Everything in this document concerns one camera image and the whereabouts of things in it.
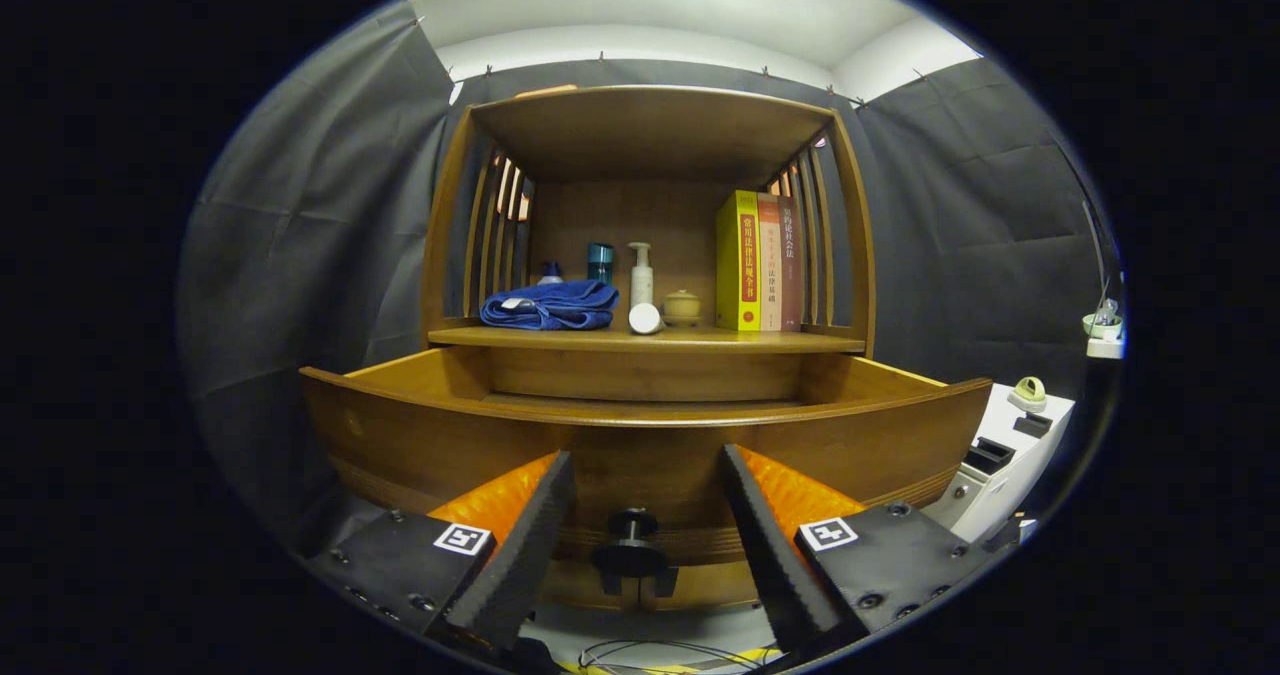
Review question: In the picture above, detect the white side cabinet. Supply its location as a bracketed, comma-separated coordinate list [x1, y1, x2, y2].
[925, 383, 1076, 544]

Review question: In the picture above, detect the black drawer knob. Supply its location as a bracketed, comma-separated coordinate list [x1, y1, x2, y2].
[592, 508, 679, 598]

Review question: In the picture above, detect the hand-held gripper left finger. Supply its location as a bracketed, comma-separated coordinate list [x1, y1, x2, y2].
[305, 450, 576, 656]

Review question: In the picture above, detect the blue folded towel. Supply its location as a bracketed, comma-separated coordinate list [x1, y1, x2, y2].
[479, 279, 621, 332]

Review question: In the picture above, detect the white pump bottle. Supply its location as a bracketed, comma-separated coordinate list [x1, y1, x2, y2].
[628, 242, 655, 308]

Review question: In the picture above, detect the brown book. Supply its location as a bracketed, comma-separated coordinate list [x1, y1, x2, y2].
[779, 195, 804, 332]

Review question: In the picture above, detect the wooden countertop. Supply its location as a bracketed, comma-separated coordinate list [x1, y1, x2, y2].
[428, 323, 867, 356]

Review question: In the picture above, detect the wooden drawer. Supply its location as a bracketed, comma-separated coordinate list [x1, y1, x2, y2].
[300, 345, 993, 566]

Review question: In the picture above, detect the wooden cabinet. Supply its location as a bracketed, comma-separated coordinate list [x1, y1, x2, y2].
[420, 85, 878, 616]

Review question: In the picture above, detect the yellow book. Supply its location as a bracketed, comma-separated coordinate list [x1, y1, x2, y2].
[715, 190, 761, 333]

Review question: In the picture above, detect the orange and white book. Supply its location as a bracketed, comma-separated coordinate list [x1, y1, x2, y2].
[757, 193, 783, 332]

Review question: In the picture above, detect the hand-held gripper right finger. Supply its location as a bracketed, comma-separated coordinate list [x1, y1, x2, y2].
[720, 443, 1001, 656]

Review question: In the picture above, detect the black floor cable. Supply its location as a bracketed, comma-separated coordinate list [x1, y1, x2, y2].
[578, 639, 766, 672]

